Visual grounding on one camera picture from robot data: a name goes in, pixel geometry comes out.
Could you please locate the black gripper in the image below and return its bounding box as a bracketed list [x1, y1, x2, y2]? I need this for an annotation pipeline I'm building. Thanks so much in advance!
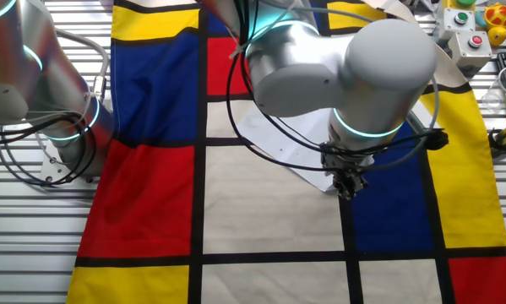
[322, 152, 374, 200]

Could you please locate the white paper sheet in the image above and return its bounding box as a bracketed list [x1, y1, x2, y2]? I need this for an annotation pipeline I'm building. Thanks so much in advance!
[235, 99, 342, 193]

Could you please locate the colour block tablecloth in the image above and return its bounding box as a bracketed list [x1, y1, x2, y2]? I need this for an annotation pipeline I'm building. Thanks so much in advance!
[66, 0, 506, 304]

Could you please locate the clear plastic cup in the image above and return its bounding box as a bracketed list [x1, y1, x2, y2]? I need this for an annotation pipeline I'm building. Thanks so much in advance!
[482, 66, 506, 114]

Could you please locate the grey box red button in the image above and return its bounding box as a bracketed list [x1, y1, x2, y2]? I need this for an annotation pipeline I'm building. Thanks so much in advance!
[446, 30, 494, 73]

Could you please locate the grey box green button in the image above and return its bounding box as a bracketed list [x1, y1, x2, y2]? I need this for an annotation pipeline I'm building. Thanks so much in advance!
[438, 7, 476, 41]

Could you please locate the yellow box green button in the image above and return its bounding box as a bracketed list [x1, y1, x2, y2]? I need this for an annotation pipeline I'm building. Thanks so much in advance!
[442, 0, 477, 10]

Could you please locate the orange yellow toy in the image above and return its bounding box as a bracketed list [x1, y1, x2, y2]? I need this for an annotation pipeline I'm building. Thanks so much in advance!
[475, 2, 506, 30]

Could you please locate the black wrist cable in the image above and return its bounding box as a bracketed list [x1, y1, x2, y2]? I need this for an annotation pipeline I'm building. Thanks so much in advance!
[225, 0, 442, 174]

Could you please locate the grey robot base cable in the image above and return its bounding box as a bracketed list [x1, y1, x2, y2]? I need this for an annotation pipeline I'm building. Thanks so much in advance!
[56, 29, 111, 102]

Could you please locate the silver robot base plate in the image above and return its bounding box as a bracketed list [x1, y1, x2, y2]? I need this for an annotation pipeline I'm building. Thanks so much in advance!
[39, 143, 100, 186]

